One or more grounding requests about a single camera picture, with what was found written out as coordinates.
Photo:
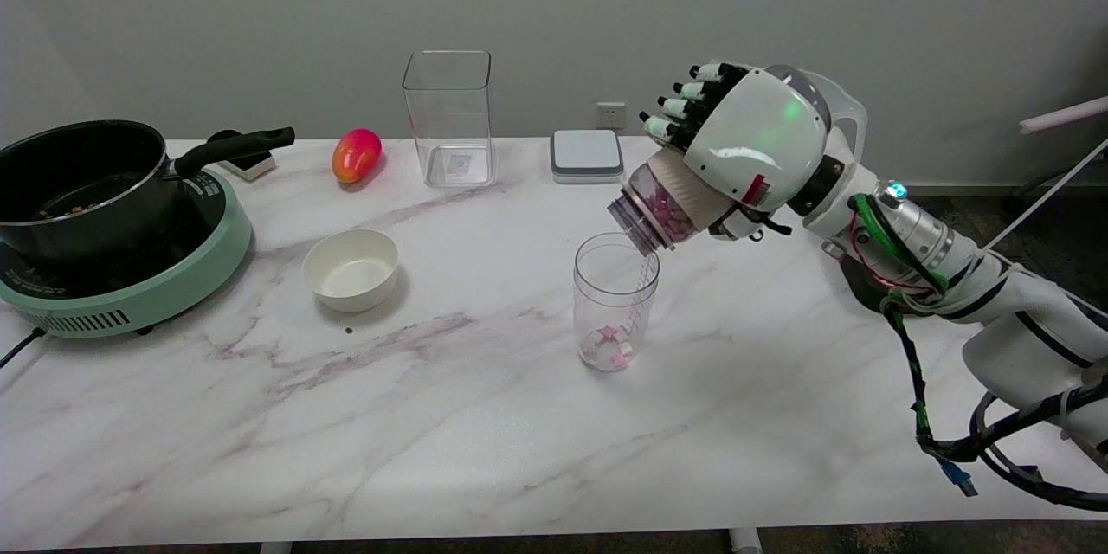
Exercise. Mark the white padded bar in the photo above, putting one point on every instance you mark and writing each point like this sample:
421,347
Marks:
1065,114

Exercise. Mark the clear square storage container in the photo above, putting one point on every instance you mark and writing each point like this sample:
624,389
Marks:
450,130

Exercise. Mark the red yellow mango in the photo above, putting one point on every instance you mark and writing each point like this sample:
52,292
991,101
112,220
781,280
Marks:
355,156

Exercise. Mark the clear plastic pitcher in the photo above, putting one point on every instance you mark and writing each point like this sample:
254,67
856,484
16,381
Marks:
853,117

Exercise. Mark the pink white candy cubes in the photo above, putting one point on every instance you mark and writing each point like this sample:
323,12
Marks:
610,348

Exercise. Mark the black rectangular tray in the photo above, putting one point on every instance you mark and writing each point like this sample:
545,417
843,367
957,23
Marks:
857,286

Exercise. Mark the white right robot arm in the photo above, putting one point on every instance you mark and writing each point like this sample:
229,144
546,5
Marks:
1030,338

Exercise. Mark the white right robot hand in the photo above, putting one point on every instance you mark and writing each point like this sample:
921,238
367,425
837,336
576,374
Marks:
762,130

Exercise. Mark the clear jar with beige sleeve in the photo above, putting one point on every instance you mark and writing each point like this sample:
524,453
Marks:
666,199

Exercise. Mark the small black white device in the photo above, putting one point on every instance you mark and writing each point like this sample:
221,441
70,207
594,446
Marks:
251,166

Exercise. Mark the white table leg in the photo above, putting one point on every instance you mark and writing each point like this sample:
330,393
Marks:
275,548
744,542

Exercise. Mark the pink candy pile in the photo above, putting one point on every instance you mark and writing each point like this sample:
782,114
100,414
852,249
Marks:
668,209

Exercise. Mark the white ceramic bowl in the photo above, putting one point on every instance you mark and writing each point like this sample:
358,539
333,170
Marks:
351,273

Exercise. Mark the white wall socket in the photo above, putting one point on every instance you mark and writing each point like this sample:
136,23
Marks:
610,115

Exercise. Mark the clear plastic measuring cup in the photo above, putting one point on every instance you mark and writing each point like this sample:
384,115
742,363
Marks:
616,294

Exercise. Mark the mint green induction cooker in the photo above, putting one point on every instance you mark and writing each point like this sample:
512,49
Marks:
156,294

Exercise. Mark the black chair leg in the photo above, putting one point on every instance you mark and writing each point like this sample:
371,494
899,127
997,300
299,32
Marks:
1060,171

